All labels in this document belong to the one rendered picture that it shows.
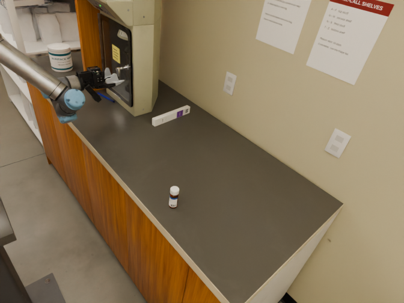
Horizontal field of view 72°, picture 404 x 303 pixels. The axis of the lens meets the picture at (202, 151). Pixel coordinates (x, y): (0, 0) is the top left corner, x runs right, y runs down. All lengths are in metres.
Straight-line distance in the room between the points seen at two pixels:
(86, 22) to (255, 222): 1.30
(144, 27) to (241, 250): 1.04
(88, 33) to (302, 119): 1.18
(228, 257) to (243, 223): 0.16
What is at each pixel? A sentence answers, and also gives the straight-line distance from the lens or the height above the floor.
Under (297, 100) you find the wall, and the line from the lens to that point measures 1.34.
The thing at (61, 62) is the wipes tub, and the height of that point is 1.01.
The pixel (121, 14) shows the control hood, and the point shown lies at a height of 1.46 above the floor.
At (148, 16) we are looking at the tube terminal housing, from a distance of 1.43.
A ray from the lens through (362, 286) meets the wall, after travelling 1.65.
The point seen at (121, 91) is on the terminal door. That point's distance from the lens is 1.61.
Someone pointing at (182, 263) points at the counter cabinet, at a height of 0.80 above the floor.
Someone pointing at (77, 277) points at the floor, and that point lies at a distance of 2.06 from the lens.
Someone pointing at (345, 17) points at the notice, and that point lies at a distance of 1.22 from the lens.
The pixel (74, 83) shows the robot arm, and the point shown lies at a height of 1.18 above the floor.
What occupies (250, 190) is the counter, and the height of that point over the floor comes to 0.94.
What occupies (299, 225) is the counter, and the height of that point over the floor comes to 0.94.
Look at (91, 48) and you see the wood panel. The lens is 1.76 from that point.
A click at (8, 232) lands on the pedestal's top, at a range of 1.12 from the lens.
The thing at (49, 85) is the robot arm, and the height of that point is 1.25.
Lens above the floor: 1.77
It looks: 37 degrees down
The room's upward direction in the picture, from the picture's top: 10 degrees clockwise
